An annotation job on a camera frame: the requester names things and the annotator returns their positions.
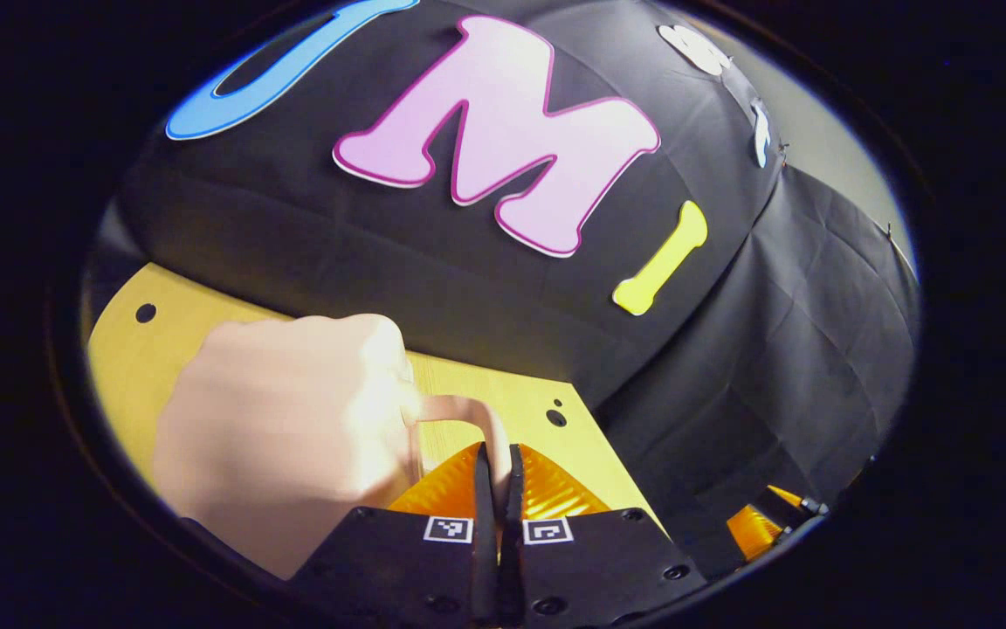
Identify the pale pink hard-shell suitcase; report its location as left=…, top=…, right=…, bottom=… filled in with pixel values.
left=152, top=313, right=514, bottom=582

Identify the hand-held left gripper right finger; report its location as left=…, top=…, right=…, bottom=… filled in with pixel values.
left=498, top=443, right=706, bottom=628

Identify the black backdrop cloth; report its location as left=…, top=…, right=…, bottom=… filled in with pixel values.
left=79, top=0, right=921, bottom=582

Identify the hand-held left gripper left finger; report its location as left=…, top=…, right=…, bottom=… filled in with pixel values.
left=289, top=441, right=499, bottom=626

